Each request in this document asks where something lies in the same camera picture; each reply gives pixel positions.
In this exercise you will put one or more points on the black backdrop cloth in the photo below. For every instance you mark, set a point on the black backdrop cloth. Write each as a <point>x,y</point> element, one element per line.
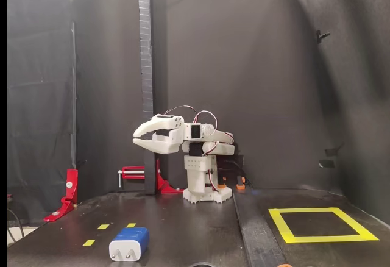
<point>259,81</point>

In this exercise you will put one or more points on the red bracket with screws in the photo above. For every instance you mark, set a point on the red bracket with screws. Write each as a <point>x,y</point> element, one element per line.
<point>164,186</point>

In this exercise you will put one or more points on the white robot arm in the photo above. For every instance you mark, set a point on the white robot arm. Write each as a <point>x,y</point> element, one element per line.
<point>198,181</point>

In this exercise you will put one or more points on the red clamp at left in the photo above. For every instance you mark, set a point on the red clamp at left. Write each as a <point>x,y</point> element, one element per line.
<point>71,187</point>

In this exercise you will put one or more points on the black tape piece on backdrop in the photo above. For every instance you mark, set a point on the black tape piece on backdrop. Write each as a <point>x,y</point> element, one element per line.
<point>332,151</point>
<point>326,164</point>

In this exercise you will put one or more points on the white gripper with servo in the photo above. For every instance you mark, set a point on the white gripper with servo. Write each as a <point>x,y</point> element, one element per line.
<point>169,136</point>

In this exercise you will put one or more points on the red metal screw clamp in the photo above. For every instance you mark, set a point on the red metal screw clamp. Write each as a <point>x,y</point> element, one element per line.
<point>134,168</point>

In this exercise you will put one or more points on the blue and white charger block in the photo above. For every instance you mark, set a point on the blue and white charger block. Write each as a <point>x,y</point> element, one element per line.
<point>128,245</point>

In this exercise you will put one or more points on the tape-wrapped black vertical post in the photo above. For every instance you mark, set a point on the tape-wrapped black vertical post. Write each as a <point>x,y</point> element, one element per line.
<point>146,66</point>

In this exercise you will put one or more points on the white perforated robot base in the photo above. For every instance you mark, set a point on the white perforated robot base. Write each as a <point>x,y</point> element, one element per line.
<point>224,195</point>

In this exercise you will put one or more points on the dark grey curtain sheet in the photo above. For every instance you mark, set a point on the dark grey curtain sheet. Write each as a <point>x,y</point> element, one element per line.
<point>39,96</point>

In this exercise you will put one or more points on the small black wall clip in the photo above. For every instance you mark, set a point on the small black wall clip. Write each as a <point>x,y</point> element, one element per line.
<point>320,35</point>

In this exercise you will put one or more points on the yellow tape square outline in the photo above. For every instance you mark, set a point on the yellow tape square outline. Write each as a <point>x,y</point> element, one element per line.
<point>326,239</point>

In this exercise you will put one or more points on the orange black spring clamp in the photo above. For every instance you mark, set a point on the orange black spring clamp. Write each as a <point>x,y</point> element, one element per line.
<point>221,184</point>
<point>285,265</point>
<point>241,186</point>

